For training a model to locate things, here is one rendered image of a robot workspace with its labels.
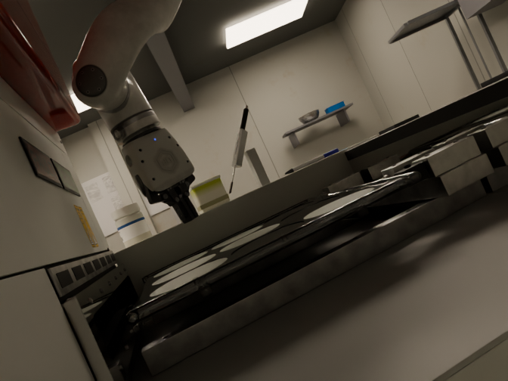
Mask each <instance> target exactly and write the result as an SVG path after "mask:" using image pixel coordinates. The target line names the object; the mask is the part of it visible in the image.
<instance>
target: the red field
mask: <svg viewBox="0 0 508 381"><path fill-rule="evenodd" d="M24 143H25V145H26V148H27V150H28V151H29V155H30V156H31V158H32V161H33V163H34V165H35V167H36V170H37V172H38V173H40V174H42V175H44V176H46V177H47V178H50V179H51V180H53V181H56V182H57V183H59V184H60V180H59V178H58V176H57V173H56V172H55V170H54V167H53V165H52V163H51V161H50V158H48V157H47V156H46V155H44V154H43V153H41V152H40V151H38V150H37V149H35V148H34V147H33V146H31V145H30V144H28V143H26V142H25V141H24Z"/></svg>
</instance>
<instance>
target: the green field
mask: <svg viewBox="0 0 508 381"><path fill-rule="evenodd" d="M54 164H55V166H56V168H57V170H58V172H59V175H60V177H61V179H62V182H63V184H64V186H65V187H68V188H69V189H71V190H73V191H75V192H77V193H78V194H79V191H78V189H77V187H76V184H75V182H74V180H73V177H72V175H71V174H70V172H68V171H67V170H66V169H65V168H63V167H62V166H60V165H58V164H57V163H56V162H55V161H54Z"/></svg>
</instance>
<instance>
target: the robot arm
mask: <svg viewBox="0 0 508 381"><path fill-rule="evenodd" d="M181 2H182V0H115V1H114V2H112V3H111V4H109V5H108V6H106V8H104V9H103V10H102V11H101V12H100V13H99V15H98V16H97V17H96V18H95V20H94V22H93V23H92V25H91V27H90V29H89V31H88V33H87V35H86V37H85V40H84V42H83V44H82V47H81V49H80V52H79V55H78V57H77V59H76V61H75V62H74V64H73V75H72V87H73V92H74V94H75V96H76V97H77V98H78V100H79V101H81V102H82V103H83V104H85V105H86V106H88V107H91V108H94V109H96V110H97V111H98V112H99V114H100V116H101V118H102V120H103V121H104V122H105V124H106V126H107V127H108V129H109V130H110V133H111V134H112V136H113V137H114V139H115V140H116V143H117V144H118V145H123V146H122V149H121V151H122V155H123V157H124V160H125V163H126V165H127V167H128V169H129V171H130V174H131V175H132V177H133V179H134V181H135V183H136V185H137V186H138V189H139V190H140V192H141V193H142V194H143V195H144V196H145V197H146V198H147V199H148V202H149V204H151V205H152V204H155V203H165V204H167V205H168V206H172V207H173V209H174V210H175V212H176V213H177V215H178V217H179V218H180V219H181V220H182V222H183V223H184V224H186V223H188V222H189V221H192V220H194V219H195V218H196V217H198V216H199V215H198V213H197V211H196V209H195V207H194V205H193V203H192V202H191V200H190V199H189V196H190V193H189V187H190V185H191V184H192V183H193V181H194V180H195V176H194V175H193V173H194V166H193V164H192V163H191V161H190V160H189V158H188V157H187V155H186V153H185V152H184V151H183V149H182V148H181V146H180V145H179V143H178V142H177V141H176V140H175V139H174V137H173V136H172V135H171V134H170V133H169V132H168V131H167V130H166V129H165V128H163V129H161V128H160V127H159V126H158V125H159V124H160V121H159V120H158V118H157V116H156V114H155V113H154V111H153V109H152V108H151V106H150V104H149V103H148V101H147V99H146V97H145V96H144V94H143V92H142V91H141V89H140V88H139V86H138V84H137V82H136V81H135V79H134V77H133V75H132V74H131V72H130V69H131V68H132V65H133V63H134V62H135V59H136V57H137V56H138V54H139V52H140V51H141V49H142V48H143V47H144V45H145V43H146V42H147V41H148V40H149V38H150V37H151V36H153V35H154V34H157V33H163V32H165V31H166V30H167V29H168V28H169V27H170V25H171V23H172V21H173V20H174V18H175V15H176V13H177V11H178V9H179V6H180V4H181ZM158 194H159V195H158Z"/></svg>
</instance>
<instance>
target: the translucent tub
mask: <svg viewBox="0 0 508 381"><path fill-rule="evenodd" d="M220 177H221V176H220V175H217V176H215V177H213V178H210V179H208V180H206V181H203V182H201V183H199V184H196V185H194V186H193V187H191V188H190V190H189V193H190V194H191V196H192V197H193V199H194V202H195V204H196V206H197V210H198V212H199V213H200V214H203V213H204V212H207V211H209V210H211V209H214V208H215V207H218V206H220V205H222V204H224V203H227V202H229V201H230V199H229V196H228V194H227V192H226V190H225V187H224V185H223V184H222V182H221V179H220Z"/></svg>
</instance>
